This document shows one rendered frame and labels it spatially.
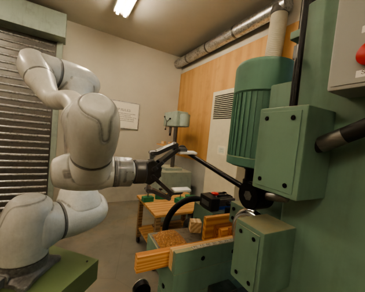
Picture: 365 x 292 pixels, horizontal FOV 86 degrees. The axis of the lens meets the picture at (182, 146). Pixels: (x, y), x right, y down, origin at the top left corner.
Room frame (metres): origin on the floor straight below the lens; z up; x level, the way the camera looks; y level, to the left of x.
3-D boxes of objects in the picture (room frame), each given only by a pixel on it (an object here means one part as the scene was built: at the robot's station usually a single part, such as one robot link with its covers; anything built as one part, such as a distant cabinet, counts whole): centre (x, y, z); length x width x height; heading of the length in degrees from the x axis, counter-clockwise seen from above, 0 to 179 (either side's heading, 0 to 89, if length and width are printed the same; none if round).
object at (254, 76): (0.62, -0.23, 1.32); 0.18 x 0.18 x 0.31
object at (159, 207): (2.06, 0.03, 0.32); 0.66 x 0.57 x 0.64; 119
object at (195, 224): (0.69, -0.07, 0.92); 0.04 x 0.03 x 0.04; 96
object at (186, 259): (0.59, -0.27, 0.93); 0.60 x 0.02 x 0.06; 117
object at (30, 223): (0.70, 0.53, 0.86); 0.18 x 0.16 x 0.22; 147
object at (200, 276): (0.72, -0.21, 0.87); 0.61 x 0.30 x 0.06; 117
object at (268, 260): (0.38, -0.18, 1.02); 0.09 x 0.07 x 0.12; 117
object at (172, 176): (2.96, 0.12, 0.79); 0.62 x 0.48 x 1.58; 29
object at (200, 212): (0.80, -0.17, 0.91); 0.15 x 0.14 x 0.09; 117
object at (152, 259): (0.60, -0.19, 0.92); 0.62 x 0.02 x 0.04; 117
